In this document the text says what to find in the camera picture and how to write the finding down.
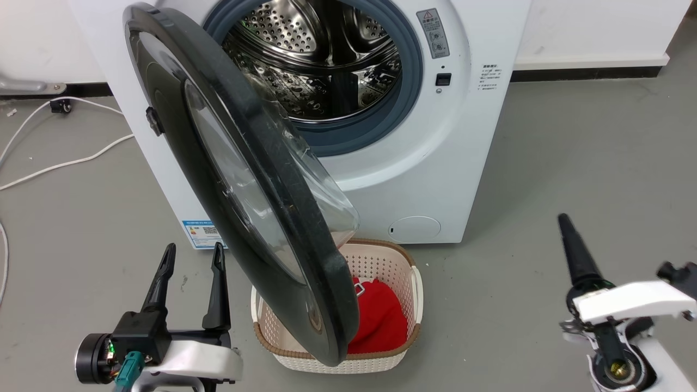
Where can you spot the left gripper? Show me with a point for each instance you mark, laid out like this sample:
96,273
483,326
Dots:
190,356

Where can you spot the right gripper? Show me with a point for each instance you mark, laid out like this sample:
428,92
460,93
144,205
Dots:
631,299

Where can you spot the black round glass washer door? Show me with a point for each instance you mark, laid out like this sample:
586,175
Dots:
279,188

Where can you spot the white front-load washing machine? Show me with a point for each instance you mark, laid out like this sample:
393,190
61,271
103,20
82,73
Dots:
435,163

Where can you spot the black door latch socket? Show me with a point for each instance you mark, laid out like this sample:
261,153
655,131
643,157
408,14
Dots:
443,79

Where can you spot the grey rubber door gasket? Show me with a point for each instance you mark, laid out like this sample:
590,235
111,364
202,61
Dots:
412,65

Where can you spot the blue energy label sticker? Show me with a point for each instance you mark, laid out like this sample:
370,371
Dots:
201,233

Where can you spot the round white filter cover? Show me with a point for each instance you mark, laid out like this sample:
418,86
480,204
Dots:
415,229

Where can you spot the cream plastic laundry basket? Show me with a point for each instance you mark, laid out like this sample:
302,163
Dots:
381,261

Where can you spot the red garment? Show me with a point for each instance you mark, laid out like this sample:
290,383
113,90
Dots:
381,318

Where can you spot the small printed text label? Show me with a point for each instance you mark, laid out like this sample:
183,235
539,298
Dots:
490,76

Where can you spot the small black caster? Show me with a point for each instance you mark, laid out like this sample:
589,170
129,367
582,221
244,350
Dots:
61,105

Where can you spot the grey warning sticker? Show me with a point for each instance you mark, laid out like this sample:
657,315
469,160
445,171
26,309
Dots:
433,32

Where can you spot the stainless steel washer drum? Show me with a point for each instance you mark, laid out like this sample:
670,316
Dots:
283,27

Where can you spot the grey metal bracket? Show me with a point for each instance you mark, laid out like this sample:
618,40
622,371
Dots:
27,86

